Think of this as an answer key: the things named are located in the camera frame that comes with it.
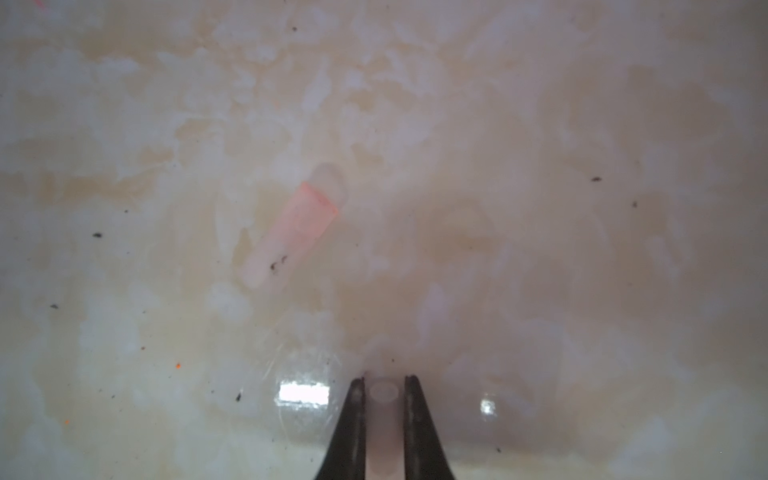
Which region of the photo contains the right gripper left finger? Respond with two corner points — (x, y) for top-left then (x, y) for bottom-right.
(315, 377), (366, 480)

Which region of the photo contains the clear pen cap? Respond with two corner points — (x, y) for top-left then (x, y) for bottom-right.
(366, 377), (405, 479)

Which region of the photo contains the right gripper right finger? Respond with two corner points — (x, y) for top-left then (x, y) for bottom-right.
(403, 375), (455, 480)

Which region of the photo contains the translucent pen cap on table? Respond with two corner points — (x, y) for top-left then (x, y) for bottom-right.
(239, 163), (348, 291)

